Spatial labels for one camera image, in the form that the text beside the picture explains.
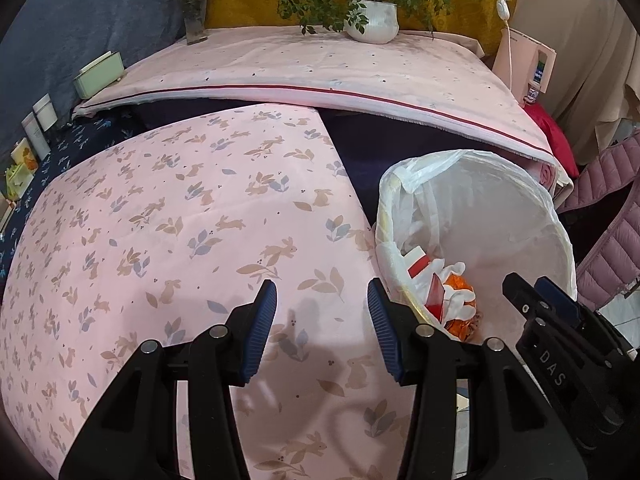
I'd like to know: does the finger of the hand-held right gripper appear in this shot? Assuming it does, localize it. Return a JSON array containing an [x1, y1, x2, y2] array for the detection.
[[501, 272, 552, 324], [533, 277, 584, 322]]

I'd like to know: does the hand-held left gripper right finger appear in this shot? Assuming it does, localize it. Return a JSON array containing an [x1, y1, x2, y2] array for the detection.
[[366, 276, 583, 480]]

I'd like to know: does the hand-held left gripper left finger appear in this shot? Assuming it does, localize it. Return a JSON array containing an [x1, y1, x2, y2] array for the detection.
[[59, 279, 278, 480]]

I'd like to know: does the red paper packet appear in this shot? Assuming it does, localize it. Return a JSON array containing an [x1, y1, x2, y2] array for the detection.
[[409, 256, 446, 322]]

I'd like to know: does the white knitted cloth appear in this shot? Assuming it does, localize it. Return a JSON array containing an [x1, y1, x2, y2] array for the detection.
[[439, 258, 477, 323]]

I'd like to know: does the orange foil wrapper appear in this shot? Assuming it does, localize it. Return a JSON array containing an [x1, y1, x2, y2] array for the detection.
[[446, 261, 477, 342]]

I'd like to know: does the bin with white bag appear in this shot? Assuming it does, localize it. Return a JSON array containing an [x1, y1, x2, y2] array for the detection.
[[375, 149, 579, 361]]

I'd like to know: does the pink puffer vest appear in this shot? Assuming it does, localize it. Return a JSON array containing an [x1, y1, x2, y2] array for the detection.
[[556, 130, 640, 312]]

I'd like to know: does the pink appliance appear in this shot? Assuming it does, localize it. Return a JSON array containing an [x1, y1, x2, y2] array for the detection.
[[492, 27, 557, 106]]

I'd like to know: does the navy floral cloth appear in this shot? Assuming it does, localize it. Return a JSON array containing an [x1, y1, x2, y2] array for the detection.
[[0, 102, 507, 287]]

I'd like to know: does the beige curtain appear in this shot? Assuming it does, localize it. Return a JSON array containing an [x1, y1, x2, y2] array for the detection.
[[510, 0, 640, 167]]

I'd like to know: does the pink cloth with red stripe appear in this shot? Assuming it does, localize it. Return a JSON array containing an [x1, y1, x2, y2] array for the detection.
[[72, 25, 562, 182]]

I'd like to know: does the cream and green box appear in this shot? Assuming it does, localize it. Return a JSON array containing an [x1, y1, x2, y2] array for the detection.
[[4, 162, 35, 201]]

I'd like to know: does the tall white box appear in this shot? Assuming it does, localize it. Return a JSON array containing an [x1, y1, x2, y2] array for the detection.
[[21, 112, 51, 160]]

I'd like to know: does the pale green box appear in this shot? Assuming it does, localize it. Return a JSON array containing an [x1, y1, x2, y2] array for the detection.
[[73, 51, 125, 100]]

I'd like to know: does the small white box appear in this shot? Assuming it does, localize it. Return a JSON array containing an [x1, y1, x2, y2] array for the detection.
[[33, 92, 59, 130]]

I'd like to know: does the green plant in white pot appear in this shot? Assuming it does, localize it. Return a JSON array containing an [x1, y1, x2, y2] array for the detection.
[[232, 0, 484, 45]]

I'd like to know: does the glass vase with pink flowers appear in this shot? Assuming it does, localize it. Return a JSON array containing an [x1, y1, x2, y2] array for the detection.
[[161, 0, 219, 47]]

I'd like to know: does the mustard yellow blanket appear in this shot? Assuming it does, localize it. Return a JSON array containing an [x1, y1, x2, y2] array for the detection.
[[202, 0, 526, 57]]

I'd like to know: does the blue fabric backdrop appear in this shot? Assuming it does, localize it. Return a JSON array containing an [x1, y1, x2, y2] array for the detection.
[[0, 0, 216, 162]]

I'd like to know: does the white cable with switch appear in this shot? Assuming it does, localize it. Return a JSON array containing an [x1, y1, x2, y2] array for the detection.
[[495, 0, 532, 97]]

